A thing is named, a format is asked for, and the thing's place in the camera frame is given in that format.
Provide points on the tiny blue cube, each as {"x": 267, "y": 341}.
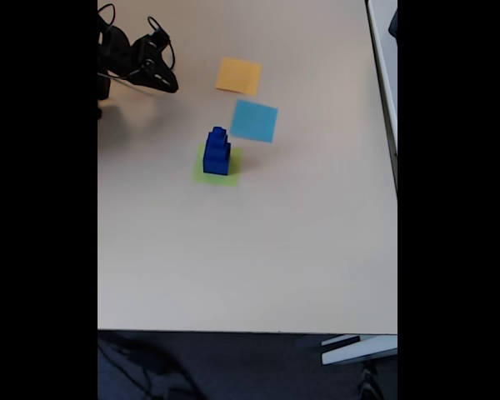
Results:
{"x": 219, "y": 130}

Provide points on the medium blue cube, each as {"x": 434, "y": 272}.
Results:
{"x": 216, "y": 151}

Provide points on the orange paper square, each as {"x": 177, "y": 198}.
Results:
{"x": 237, "y": 75}

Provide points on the light blue paper square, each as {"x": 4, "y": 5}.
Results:
{"x": 254, "y": 121}

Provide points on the green paper square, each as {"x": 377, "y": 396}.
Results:
{"x": 200, "y": 177}

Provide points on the large blue cube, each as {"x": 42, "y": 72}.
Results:
{"x": 216, "y": 166}

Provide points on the white neighbouring table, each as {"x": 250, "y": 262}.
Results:
{"x": 383, "y": 62}

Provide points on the dark blue object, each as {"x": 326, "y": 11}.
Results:
{"x": 394, "y": 25}

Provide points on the white table foot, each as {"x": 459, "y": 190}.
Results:
{"x": 358, "y": 350}

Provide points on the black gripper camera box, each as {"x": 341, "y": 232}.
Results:
{"x": 160, "y": 38}

